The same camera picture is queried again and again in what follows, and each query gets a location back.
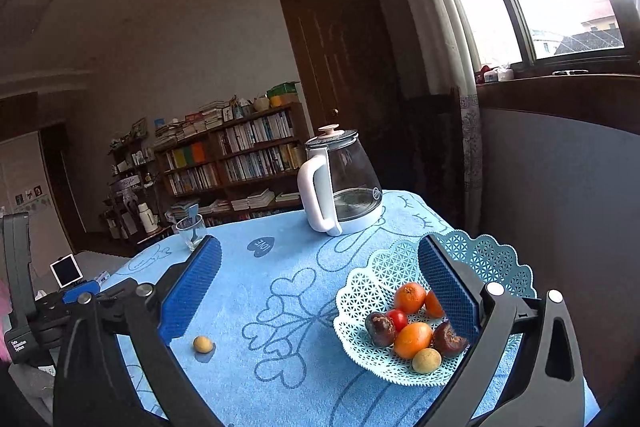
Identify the red cherry tomato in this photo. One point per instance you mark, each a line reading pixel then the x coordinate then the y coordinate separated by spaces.
pixel 398 320

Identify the small tangerine with stem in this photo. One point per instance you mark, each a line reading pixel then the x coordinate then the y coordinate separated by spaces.
pixel 410 298

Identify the stack of books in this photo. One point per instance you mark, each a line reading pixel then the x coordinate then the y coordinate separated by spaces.
pixel 195 122

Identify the dark brown wooden door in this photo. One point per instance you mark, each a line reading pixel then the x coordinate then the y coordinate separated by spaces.
pixel 340 82

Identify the yellowish jar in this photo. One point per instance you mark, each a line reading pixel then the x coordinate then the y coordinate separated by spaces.
pixel 261 104

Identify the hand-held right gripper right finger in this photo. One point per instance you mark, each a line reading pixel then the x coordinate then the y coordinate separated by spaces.
pixel 447 292

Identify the ceiling light panel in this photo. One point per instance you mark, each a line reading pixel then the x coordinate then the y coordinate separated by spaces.
pixel 25 19

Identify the white door with stickers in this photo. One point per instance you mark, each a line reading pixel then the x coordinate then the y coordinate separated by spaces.
pixel 25 187

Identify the wooden bookshelf with books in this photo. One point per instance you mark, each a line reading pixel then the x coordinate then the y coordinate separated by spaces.
pixel 250 157

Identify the blue lattice plastic basket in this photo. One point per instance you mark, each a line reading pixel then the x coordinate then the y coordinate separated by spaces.
pixel 380 277

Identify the white thermos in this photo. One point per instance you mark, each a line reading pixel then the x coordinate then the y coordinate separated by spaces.
pixel 146 217

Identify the clear glass cup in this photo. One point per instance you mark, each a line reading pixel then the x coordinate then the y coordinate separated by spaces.
pixel 192 234

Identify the grey curtain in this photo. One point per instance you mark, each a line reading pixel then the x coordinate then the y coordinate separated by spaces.
pixel 430 57

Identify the white tablet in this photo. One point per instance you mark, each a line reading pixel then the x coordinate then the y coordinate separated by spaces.
pixel 66 270

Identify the metal storage rack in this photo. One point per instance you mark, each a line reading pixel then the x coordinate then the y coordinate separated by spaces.
pixel 130 177

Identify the brown wrinkled passion fruit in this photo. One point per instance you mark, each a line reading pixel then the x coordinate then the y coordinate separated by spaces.
pixel 447 339
pixel 379 331

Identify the blue printed towel tablecloth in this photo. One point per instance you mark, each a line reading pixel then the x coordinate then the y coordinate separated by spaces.
pixel 280 257

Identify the green box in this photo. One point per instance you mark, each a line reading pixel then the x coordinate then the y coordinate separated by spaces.
pixel 282 89

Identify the oval orange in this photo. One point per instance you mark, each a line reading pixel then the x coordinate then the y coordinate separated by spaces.
pixel 412 340

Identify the grey patterned mattress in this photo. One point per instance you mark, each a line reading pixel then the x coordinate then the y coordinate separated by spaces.
pixel 102 263

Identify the small white blue box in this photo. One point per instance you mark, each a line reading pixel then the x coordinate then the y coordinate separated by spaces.
pixel 102 277

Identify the items on windowsill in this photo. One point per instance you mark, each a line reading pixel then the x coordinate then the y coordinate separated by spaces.
pixel 495 74

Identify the large round orange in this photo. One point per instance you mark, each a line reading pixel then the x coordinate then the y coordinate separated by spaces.
pixel 433 305

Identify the small yellow round fruit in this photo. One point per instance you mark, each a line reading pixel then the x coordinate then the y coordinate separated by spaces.
pixel 202 344
pixel 426 361

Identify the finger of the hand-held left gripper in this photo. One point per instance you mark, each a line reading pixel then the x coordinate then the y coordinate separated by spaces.
pixel 80 291

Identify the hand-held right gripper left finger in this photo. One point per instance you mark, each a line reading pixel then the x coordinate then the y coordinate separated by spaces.
pixel 192 292

